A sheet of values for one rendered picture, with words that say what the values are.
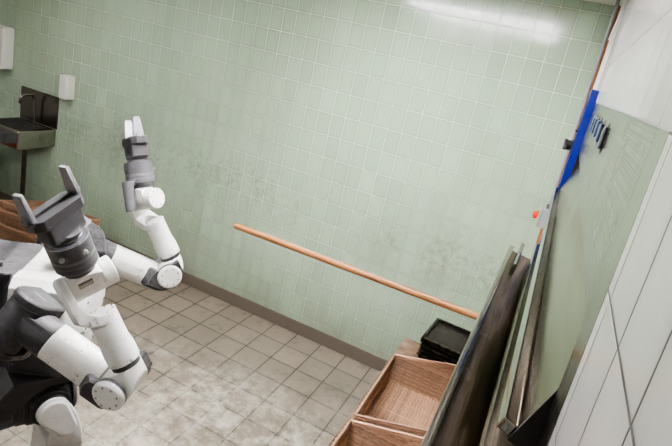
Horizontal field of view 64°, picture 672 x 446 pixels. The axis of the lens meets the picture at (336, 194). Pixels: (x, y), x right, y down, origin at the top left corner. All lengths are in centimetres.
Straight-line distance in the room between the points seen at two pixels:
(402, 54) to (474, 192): 97
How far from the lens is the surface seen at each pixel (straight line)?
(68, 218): 119
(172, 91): 435
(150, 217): 187
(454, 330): 300
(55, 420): 181
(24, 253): 169
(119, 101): 472
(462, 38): 338
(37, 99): 543
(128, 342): 132
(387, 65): 349
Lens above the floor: 211
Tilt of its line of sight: 16 degrees down
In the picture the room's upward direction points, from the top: 13 degrees clockwise
